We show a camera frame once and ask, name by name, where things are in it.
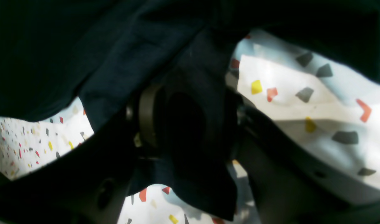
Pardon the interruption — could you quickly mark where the black t-shirt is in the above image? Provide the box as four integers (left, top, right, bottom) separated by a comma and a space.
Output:
0, 0, 380, 220

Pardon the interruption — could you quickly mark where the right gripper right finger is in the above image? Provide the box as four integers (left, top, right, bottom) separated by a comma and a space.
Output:
231, 93, 380, 224

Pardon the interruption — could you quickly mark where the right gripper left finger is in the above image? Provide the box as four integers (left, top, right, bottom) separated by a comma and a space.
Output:
0, 84, 165, 224

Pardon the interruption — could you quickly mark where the terrazzo patterned tablecloth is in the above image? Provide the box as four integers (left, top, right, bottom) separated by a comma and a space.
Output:
0, 30, 380, 224

